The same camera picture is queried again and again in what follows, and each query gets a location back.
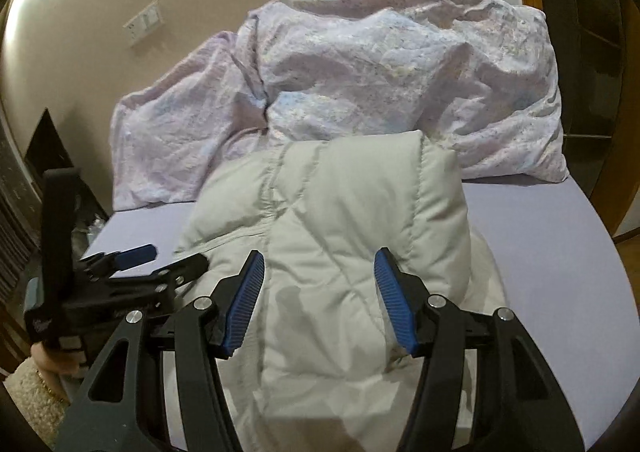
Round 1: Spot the cluttered side table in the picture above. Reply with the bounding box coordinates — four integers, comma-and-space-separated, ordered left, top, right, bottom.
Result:
72, 215, 108, 255

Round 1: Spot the pale grey puffer jacket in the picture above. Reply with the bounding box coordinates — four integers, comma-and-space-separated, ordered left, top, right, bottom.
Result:
165, 129, 507, 452

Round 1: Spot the black television screen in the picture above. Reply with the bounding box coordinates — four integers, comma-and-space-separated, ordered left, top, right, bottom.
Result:
24, 107, 77, 175

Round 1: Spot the bed with lavender sheet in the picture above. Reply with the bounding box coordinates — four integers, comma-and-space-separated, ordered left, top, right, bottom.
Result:
82, 172, 637, 452

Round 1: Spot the lilac patterned quilt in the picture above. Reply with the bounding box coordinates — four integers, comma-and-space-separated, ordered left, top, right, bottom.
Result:
110, 0, 572, 211

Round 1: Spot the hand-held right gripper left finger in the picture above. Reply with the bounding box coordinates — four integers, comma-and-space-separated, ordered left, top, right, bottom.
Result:
55, 251, 266, 452

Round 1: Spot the person's left hand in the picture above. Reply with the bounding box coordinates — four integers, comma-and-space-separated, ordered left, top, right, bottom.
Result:
30, 341, 81, 380

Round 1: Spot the gold bracelet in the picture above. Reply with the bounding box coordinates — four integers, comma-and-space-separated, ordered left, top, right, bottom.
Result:
35, 369, 68, 405

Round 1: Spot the white wall socket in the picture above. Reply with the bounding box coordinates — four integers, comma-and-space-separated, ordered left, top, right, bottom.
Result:
124, 4, 164, 47

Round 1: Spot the person's left forearm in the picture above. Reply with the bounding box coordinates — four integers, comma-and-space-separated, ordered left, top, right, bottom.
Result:
7, 359, 73, 435

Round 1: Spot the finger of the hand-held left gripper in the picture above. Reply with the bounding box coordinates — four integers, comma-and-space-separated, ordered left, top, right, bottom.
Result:
107, 252, 210, 304
80, 244, 159, 279

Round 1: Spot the dark glass door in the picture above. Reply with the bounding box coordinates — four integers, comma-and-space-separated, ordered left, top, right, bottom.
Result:
525, 0, 640, 235

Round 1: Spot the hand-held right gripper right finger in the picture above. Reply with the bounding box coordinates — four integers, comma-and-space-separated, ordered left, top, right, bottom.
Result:
374, 247, 586, 452

